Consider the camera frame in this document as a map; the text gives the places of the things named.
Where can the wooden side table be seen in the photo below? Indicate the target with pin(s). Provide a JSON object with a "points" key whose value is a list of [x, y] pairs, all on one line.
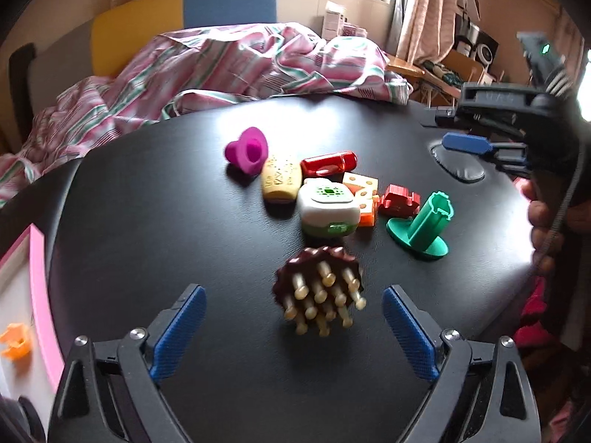
{"points": [[404, 69]]}

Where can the white cardboard box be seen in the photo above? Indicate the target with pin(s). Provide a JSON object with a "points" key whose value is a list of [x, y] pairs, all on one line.
{"points": [[333, 18]]}

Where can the white and green box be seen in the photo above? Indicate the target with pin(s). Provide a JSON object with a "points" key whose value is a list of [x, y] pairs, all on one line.
{"points": [[325, 212]]}

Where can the brown round massage brush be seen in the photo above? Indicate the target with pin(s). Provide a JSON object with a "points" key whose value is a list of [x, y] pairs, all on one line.
{"points": [[318, 281]]}

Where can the grey yellow blue headboard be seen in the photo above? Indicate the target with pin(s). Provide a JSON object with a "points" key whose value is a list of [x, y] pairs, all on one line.
{"points": [[134, 32]]}

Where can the red cloth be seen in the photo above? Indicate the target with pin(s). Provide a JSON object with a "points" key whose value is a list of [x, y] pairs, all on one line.
{"points": [[540, 304]]}

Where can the pink and white box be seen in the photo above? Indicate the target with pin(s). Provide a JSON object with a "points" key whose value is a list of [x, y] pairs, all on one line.
{"points": [[355, 30]]}

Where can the wooden board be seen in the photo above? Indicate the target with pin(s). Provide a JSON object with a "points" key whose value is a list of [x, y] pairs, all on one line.
{"points": [[464, 67]]}

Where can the red translucent capsule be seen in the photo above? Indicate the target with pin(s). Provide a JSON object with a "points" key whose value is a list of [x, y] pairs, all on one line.
{"points": [[328, 164]]}

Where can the magenta hat-shaped plastic piece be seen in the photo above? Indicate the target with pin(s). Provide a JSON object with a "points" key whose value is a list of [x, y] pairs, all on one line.
{"points": [[247, 150]]}

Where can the white box with pink rim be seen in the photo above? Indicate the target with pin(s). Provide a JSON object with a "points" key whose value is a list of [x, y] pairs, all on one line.
{"points": [[39, 286]]}

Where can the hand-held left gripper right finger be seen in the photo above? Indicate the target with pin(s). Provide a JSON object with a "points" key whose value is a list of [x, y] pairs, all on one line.
{"points": [[411, 332]]}

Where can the orange plastic clip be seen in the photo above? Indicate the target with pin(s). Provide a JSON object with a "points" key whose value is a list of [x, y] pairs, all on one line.
{"points": [[16, 339]]}

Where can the oval yellow toy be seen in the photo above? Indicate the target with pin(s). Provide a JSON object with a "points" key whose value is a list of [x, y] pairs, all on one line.
{"points": [[279, 180]]}

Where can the black rolled mat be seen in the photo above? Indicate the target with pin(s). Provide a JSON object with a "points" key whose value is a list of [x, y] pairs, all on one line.
{"points": [[21, 83]]}

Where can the black silver stereo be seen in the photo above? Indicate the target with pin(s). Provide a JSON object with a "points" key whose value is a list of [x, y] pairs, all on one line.
{"points": [[478, 39]]}

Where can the green plastic stand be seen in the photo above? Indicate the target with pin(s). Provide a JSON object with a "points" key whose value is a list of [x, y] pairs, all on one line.
{"points": [[425, 226]]}

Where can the pink striped blanket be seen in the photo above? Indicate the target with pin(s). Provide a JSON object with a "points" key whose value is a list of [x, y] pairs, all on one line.
{"points": [[207, 69]]}

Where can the orange block toy with holes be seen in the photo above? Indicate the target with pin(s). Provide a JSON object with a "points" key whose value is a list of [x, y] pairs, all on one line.
{"points": [[364, 187]]}

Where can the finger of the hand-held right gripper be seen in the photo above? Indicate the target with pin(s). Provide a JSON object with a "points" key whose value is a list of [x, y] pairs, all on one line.
{"points": [[466, 143], [438, 117]]}

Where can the small red plastic piece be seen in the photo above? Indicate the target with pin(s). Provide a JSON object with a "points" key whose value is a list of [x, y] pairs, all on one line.
{"points": [[397, 198]]}

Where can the person's right hand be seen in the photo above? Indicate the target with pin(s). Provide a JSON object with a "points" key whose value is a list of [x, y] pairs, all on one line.
{"points": [[545, 226]]}

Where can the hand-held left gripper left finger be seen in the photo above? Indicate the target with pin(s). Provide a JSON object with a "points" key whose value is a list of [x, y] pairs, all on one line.
{"points": [[178, 332]]}

